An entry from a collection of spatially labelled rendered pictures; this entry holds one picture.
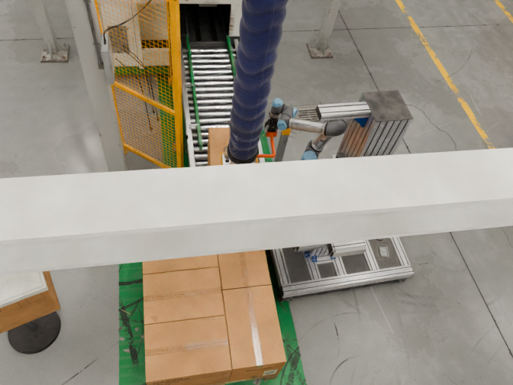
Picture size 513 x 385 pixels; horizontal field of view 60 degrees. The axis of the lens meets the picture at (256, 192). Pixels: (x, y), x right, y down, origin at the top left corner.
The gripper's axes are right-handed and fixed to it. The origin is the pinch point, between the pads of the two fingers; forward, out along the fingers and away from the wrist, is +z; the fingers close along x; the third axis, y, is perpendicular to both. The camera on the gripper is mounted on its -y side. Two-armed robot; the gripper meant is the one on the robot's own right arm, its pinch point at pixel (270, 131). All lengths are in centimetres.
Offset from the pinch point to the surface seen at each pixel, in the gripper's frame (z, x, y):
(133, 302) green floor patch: 121, -113, 92
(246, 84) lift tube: -85, -32, 40
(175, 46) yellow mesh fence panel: -51, -74, -34
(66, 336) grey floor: 122, -166, 119
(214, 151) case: 27, -43, 0
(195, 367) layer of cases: 66, -62, 162
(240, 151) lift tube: -22, -29, 39
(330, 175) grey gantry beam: -211, -44, 199
